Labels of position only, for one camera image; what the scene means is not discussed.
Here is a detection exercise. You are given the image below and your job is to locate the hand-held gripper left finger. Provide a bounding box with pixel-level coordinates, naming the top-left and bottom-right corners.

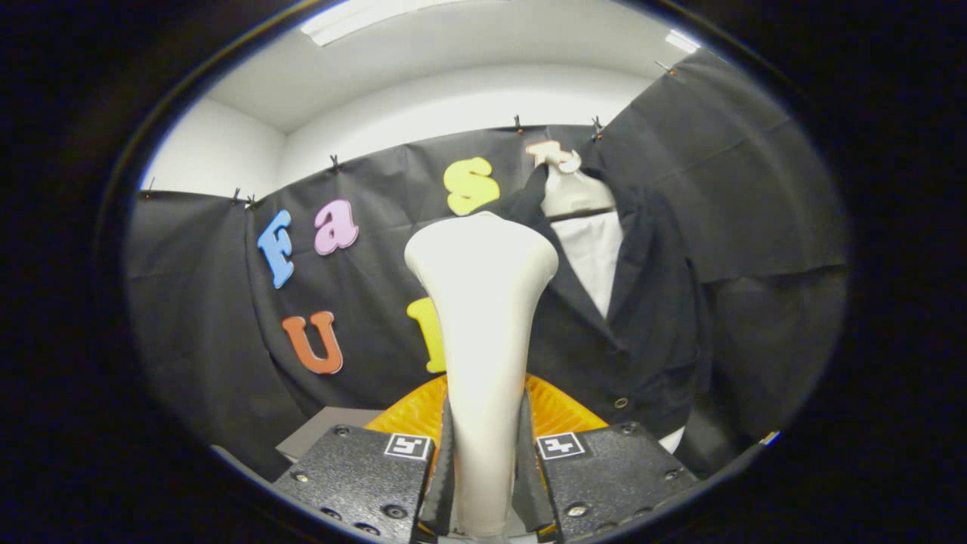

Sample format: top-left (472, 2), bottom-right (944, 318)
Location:
top-left (272, 374), bottom-right (454, 544)

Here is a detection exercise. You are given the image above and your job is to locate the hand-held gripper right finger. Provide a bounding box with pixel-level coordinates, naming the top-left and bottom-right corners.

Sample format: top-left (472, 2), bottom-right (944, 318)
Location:
top-left (516, 374), bottom-right (700, 543)

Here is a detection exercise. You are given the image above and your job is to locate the white garment steamer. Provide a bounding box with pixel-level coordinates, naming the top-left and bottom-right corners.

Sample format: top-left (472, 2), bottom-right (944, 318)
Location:
top-left (404, 212), bottom-right (560, 539)

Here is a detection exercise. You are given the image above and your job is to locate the black jacket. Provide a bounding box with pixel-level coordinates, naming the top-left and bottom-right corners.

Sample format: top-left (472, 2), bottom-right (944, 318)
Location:
top-left (483, 162), bottom-right (715, 439)

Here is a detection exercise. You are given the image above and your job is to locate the white shirt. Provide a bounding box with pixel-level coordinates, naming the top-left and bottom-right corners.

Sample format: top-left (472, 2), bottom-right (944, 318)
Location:
top-left (555, 212), bottom-right (688, 454)

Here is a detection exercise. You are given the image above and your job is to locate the white clothes hanger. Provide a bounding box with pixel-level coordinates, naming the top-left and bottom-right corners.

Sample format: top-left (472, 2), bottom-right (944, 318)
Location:
top-left (542, 150), bottom-right (616, 221)

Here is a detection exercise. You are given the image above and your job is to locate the grey cabinet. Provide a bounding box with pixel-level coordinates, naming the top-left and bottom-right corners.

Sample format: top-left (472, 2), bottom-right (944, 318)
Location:
top-left (276, 406), bottom-right (386, 463)

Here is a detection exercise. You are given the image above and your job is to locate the black backdrop cloth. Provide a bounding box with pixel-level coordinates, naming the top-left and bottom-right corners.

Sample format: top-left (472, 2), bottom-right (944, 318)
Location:
top-left (125, 47), bottom-right (848, 484)

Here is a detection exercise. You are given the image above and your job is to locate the row of black clips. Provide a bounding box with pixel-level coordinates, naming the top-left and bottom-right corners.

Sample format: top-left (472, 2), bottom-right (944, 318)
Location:
top-left (144, 60), bottom-right (677, 209)

